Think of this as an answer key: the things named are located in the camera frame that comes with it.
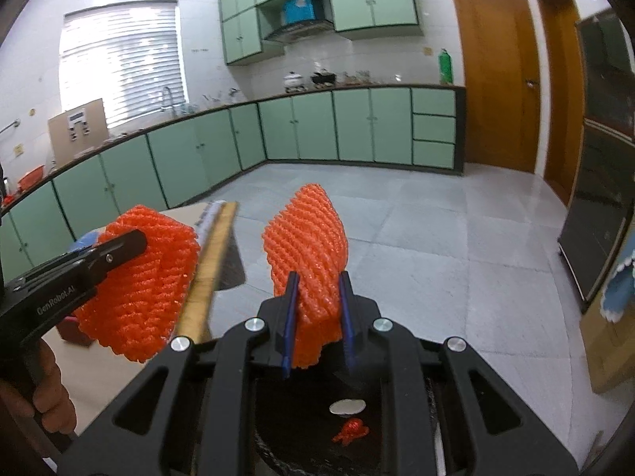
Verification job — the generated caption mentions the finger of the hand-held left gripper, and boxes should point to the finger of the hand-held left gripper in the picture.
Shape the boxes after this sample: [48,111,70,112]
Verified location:
[85,229,148,282]

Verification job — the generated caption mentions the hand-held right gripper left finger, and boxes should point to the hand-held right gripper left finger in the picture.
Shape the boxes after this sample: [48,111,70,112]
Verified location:
[54,272,301,476]

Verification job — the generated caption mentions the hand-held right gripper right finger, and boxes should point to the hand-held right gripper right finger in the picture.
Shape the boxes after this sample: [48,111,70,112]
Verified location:
[339,272,579,476]

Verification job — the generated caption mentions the orange foam fruit net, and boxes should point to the orange foam fruit net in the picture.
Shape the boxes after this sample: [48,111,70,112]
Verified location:
[74,203,200,363]
[262,183,349,370]

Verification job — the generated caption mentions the black trash bin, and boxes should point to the black trash bin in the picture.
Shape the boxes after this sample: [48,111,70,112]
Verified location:
[250,372,450,476]

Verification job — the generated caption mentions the person's left hand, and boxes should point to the person's left hand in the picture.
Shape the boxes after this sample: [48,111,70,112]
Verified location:
[0,343,77,452]

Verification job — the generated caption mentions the white round paper piece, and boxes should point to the white round paper piece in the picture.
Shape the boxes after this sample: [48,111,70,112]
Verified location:
[329,399,366,416]

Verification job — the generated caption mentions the wooden table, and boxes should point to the wooden table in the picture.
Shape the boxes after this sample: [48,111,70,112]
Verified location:
[176,201,240,346]

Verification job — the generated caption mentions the red crumpled wrapper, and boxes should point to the red crumpled wrapper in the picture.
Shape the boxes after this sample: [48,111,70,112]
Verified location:
[332,418,371,443]

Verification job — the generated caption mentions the beige tablecloth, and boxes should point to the beige tablecloth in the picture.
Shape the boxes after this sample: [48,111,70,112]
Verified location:
[58,203,212,440]

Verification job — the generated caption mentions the red plastic basin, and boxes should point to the red plastic basin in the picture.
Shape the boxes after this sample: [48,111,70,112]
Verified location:
[17,165,46,192]

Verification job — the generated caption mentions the wooden cutting board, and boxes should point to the wooden cutting board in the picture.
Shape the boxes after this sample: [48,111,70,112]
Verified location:
[48,98,109,165]

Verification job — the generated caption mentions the white window blinds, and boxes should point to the white window blinds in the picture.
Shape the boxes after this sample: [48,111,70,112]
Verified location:
[60,1,189,132]

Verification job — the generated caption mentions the green lower kitchen cabinets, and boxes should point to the green lower kitchen cabinets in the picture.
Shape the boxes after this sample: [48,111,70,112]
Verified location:
[0,84,467,281]

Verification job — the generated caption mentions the brown cardboard box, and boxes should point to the brown cardboard box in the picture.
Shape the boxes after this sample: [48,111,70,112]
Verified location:
[579,301,635,394]

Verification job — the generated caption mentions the blue and white cloth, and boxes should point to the blue and white cloth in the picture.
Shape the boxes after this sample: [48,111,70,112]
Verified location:
[598,252,635,323]

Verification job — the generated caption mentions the range hood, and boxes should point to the range hood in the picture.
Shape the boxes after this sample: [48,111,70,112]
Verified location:
[262,18,335,44]

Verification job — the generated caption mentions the brown wooden door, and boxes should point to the brown wooden door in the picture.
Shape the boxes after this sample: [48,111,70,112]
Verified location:
[449,0,542,175]
[535,0,585,207]

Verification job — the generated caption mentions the blue box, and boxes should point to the blue box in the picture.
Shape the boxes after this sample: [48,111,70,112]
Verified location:
[283,0,319,25]

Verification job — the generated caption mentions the black refrigerator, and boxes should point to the black refrigerator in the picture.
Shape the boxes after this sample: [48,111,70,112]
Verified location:
[558,9,635,314]

